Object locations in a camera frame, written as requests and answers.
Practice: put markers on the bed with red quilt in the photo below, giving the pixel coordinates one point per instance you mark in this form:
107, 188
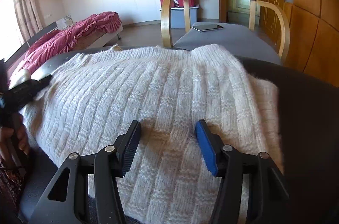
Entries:
62, 41

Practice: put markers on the beige curtain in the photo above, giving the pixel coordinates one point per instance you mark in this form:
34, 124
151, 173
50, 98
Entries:
28, 18

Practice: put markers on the white knitted sweater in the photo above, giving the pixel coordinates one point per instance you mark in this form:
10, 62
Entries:
93, 98

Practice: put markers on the wooden wardrobe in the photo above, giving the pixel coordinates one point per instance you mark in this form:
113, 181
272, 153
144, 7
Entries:
313, 47

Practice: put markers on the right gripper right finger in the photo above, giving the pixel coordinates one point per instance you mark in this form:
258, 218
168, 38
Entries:
268, 200

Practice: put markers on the black leather bench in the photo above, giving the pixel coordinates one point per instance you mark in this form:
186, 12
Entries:
308, 134

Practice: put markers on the person's left hand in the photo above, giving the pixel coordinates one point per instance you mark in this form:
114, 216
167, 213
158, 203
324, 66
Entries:
18, 157

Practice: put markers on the grey wooden armchair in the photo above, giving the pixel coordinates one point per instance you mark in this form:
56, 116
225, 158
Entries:
238, 39

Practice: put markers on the smartphone on chair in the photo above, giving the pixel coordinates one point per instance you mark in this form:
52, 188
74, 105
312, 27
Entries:
206, 27

